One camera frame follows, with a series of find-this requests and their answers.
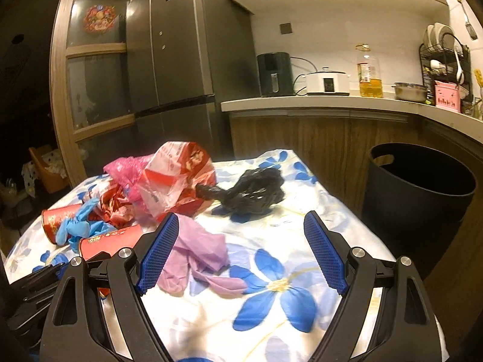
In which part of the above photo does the black air fryer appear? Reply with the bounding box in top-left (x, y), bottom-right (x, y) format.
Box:
top-left (257, 53), bottom-right (295, 98)

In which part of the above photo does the blue floral tablecloth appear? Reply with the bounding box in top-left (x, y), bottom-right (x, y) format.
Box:
top-left (5, 149), bottom-right (449, 362)

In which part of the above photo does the red paper cup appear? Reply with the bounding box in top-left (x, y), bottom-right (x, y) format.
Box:
top-left (41, 204), bottom-right (84, 246)
top-left (79, 224), bottom-right (146, 262)

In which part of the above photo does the polka dot cloth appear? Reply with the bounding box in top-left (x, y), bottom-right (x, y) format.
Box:
top-left (21, 160), bottom-right (38, 197)

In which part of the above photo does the black power cable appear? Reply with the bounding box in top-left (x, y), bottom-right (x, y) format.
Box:
top-left (292, 74), bottom-right (308, 96)

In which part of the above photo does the wooden glass panel door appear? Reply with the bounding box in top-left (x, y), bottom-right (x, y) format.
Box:
top-left (49, 0), bottom-right (152, 187)

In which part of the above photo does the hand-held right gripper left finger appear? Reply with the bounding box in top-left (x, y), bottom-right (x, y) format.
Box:
top-left (40, 212), bottom-right (180, 362)

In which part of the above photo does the purple rubber glove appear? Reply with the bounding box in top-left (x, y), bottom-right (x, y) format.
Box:
top-left (156, 217), bottom-right (248, 295)

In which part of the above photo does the orange storage box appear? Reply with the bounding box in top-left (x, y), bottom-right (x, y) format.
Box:
top-left (28, 145), bottom-right (70, 193)

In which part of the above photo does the black round trash bin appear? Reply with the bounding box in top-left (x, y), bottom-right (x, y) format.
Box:
top-left (362, 143), bottom-right (477, 280)

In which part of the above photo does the black wire dish rack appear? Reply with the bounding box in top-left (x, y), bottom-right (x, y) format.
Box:
top-left (419, 32), bottom-right (472, 102)

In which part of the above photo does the red round door decoration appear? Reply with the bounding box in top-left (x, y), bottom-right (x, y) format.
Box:
top-left (83, 5), bottom-right (116, 33)

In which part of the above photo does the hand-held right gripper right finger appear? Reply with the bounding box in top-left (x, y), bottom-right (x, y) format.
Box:
top-left (304, 211), bottom-right (442, 362)

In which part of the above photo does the hanging metal spatula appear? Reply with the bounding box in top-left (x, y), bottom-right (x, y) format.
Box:
top-left (458, 0), bottom-right (478, 40)

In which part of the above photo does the white electric cooker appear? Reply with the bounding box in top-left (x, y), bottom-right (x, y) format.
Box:
top-left (305, 67), bottom-right (351, 96)

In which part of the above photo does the wooden kitchen counter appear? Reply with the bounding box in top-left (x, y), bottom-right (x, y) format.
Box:
top-left (221, 96), bottom-right (483, 362)

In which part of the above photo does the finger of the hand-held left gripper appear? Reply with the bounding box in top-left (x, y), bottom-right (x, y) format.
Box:
top-left (8, 262), bottom-right (74, 332)

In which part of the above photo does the white plate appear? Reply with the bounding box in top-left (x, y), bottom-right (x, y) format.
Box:
top-left (426, 23), bottom-right (453, 46)

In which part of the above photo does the white ladle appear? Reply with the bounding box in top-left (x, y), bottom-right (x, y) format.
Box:
top-left (453, 47), bottom-right (465, 84)

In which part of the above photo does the red wrapper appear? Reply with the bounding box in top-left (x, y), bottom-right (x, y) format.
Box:
top-left (88, 183), bottom-right (136, 227)

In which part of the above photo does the pink plastic bag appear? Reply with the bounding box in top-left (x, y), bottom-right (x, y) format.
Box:
top-left (104, 155), bottom-right (159, 204)

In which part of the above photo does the dark grey refrigerator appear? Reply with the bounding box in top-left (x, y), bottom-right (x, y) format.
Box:
top-left (126, 0), bottom-right (257, 163)

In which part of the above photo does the stainless steel bowl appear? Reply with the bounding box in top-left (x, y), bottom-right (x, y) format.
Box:
top-left (391, 82), bottom-right (429, 102)

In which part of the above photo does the black plastic bag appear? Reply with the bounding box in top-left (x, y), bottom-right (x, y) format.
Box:
top-left (196, 168), bottom-right (285, 217)

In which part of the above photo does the pink utensil holder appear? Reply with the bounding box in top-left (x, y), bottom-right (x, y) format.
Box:
top-left (434, 80), bottom-right (463, 113)

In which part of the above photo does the red and white plastic bag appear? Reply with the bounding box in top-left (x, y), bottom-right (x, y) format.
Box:
top-left (134, 141), bottom-right (217, 223)

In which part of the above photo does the cooking oil bottle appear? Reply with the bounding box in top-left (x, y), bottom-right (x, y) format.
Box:
top-left (355, 44), bottom-right (383, 99)

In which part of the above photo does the blue rubber glove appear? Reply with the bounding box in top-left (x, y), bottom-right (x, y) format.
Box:
top-left (56, 198), bottom-right (114, 251)

